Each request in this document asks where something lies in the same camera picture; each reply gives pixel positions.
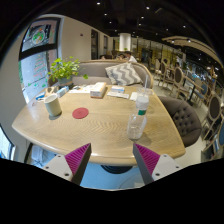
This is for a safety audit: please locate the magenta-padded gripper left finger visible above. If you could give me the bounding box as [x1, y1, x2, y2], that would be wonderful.
[42, 143, 93, 186]

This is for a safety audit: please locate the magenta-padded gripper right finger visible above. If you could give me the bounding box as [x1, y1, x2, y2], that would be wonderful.
[132, 143, 183, 186]

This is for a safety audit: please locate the clear plastic water bottle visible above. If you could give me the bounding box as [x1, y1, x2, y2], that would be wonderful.
[126, 94, 150, 141]

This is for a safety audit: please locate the flat round red coaster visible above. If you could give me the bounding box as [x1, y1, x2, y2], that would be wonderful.
[71, 107, 90, 120]

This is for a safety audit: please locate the dark tufted armchair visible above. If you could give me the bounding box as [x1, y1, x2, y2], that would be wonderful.
[158, 95, 203, 148]

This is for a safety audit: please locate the pale green ceramic mug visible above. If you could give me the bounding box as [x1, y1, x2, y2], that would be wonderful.
[43, 93, 63, 118]

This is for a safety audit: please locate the white paper napkin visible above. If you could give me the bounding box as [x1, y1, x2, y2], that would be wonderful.
[129, 91, 139, 102]

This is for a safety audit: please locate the blue tissue pack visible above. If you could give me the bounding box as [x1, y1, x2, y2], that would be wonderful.
[56, 86, 70, 98]

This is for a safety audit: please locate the printed paper menu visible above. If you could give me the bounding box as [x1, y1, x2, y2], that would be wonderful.
[68, 84, 94, 95]

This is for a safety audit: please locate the white cardboard tissue box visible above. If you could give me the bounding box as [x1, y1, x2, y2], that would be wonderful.
[89, 81, 108, 99]

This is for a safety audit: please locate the blue white card pack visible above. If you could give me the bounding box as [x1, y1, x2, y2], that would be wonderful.
[34, 91, 46, 102]

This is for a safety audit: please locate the small blue white pack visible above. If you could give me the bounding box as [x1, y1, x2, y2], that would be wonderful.
[110, 85, 126, 94]

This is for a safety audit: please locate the group of wooden dining chairs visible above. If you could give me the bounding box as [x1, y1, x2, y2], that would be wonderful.
[153, 58, 224, 161]

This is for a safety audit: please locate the grey chevron cushion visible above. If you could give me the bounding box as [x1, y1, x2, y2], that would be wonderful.
[104, 62, 144, 87]

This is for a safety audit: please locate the green potted plant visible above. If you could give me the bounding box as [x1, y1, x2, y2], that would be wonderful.
[47, 56, 89, 88]

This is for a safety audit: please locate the grey curved sofa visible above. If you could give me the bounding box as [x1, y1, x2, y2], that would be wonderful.
[71, 59, 155, 89]

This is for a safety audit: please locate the person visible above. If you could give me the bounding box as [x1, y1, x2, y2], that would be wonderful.
[123, 50, 138, 64]

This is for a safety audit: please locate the window with food posters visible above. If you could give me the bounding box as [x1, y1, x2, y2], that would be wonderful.
[18, 18, 63, 104]

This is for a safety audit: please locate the group of ceiling spotlights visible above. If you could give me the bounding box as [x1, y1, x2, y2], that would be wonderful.
[94, 1, 201, 44]

